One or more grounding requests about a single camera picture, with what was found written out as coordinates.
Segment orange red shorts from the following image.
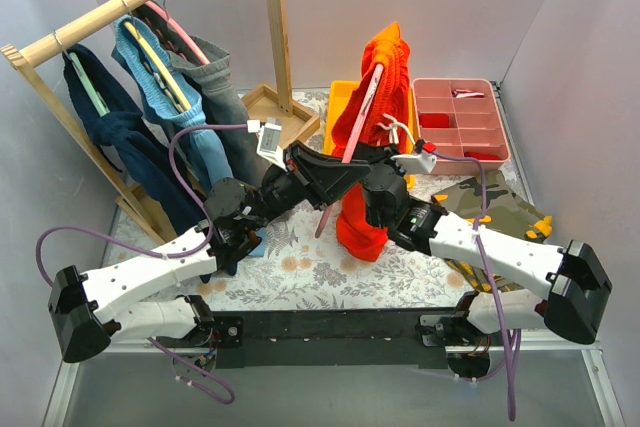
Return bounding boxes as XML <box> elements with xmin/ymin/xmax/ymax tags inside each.
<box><xmin>331</xmin><ymin>22</ymin><xmax>410</xmax><ymax>262</ymax></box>

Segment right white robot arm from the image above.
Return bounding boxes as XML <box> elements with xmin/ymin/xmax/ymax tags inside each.
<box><xmin>355</xmin><ymin>143</ymin><xmax>612</xmax><ymax>345</ymax></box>

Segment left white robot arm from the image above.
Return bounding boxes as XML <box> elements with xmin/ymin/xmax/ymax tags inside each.
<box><xmin>47</xmin><ymin>141</ymin><xmax>372</xmax><ymax>363</ymax></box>

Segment camouflage shorts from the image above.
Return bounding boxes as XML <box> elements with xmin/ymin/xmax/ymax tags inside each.
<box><xmin>431</xmin><ymin>170</ymin><xmax>552</xmax><ymax>292</ymax></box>

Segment light blue shorts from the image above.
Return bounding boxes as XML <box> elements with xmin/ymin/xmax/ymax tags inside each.
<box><xmin>112</xmin><ymin>16</ymin><xmax>235</xmax><ymax>191</ymax></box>

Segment yellow hanger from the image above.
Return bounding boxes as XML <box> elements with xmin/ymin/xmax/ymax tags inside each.
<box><xmin>124</xmin><ymin>20</ymin><xmax>191</xmax><ymax>112</ymax></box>

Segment grey shorts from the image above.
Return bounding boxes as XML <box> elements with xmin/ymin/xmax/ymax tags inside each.
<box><xmin>132</xmin><ymin>5</ymin><xmax>274</xmax><ymax>183</ymax></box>

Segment navy blue shorts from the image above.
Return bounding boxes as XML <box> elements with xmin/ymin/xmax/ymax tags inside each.
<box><xmin>64</xmin><ymin>44</ymin><xmax>205</xmax><ymax>234</ymax></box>

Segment mint green hanger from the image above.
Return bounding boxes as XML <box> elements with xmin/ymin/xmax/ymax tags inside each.
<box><xmin>68</xmin><ymin>53</ymin><xmax>109</xmax><ymax>117</ymax></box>

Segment pink hanger with grey shorts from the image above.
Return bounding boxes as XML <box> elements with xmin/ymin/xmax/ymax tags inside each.
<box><xmin>137</xmin><ymin>0</ymin><xmax>210</xmax><ymax>65</ymax></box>

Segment floral table mat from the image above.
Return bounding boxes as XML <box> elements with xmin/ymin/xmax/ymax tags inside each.
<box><xmin>96</xmin><ymin>87</ymin><xmax>559</xmax><ymax>313</ymax></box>

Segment yellow plastic bin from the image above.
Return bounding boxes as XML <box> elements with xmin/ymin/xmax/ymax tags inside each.
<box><xmin>323</xmin><ymin>79</ymin><xmax>417</xmax><ymax>189</ymax></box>

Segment wooden clothes rack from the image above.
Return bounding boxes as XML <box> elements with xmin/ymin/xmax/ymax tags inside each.
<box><xmin>1</xmin><ymin>0</ymin><xmax>320</xmax><ymax>243</ymax></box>

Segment red item in organizer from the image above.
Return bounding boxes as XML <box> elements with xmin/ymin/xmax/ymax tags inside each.
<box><xmin>419</xmin><ymin>112</ymin><xmax>451</xmax><ymax>129</ymax></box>

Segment red cloth in organizer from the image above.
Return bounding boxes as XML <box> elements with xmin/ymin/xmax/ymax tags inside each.
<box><xmin>464</xmin><ymin>150</ymin><xmax>503</xmax><ymax>161</ymax></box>

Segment pink compartment organizer box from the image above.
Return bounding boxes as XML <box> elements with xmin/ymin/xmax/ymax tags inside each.
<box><xmin>411</xmin><ymin>77</ymin><xmax>511</xmax><ymax>171</ymax></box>

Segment red white packet in organizer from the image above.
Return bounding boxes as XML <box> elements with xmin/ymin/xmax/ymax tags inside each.
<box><xmin>452</xmin><ymin>89</ymin><xmax>485</xmax><ymax>99</ymax></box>

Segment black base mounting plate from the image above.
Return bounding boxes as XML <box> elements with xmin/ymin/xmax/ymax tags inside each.
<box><xmin>157</xmin><ymin>308</ymin><xmax>502</xmax><ymax>369</ymax></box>

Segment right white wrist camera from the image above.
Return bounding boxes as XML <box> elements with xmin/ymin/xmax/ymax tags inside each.
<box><xmin>392</xmin><ymin>139</ymin><xmax>437</xmax><ymax>175</ymax></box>

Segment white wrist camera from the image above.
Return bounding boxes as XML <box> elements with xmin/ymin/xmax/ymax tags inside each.
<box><xmin>246</xmin><ymin>117</ymin><xmax>282</xmax><ymax>154</ymax></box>
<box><xmin>392</xmin><ymin>139</ymin><xmax>437</xmax><ymax>175</ymax></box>

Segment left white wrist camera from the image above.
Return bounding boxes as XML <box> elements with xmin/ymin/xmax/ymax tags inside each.
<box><xmin>246</xmin><ymin>117</ymin><xmax>282</xmax><ymax>154</ymax></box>

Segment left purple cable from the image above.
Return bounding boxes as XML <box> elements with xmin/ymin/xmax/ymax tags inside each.
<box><xmin>35</xmin><ymin>121</ymin><xmax>261</xmax><ymax>404</ymax></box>

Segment purple cable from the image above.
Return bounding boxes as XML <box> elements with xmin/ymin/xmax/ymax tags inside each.
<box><xmin>429</xmin><ymin>149</ymin><xmax>522</xmax><ymax>422</ymax></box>
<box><xmin>35</xmin><ymin>121</ymin><xmax>261</xmax><ymax>404</ymax></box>

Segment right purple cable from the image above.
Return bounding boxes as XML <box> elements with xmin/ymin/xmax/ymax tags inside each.
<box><xmin>429</xmin><ymin>149</ymin><xmax>522</xmax><ymax>422</ymax></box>

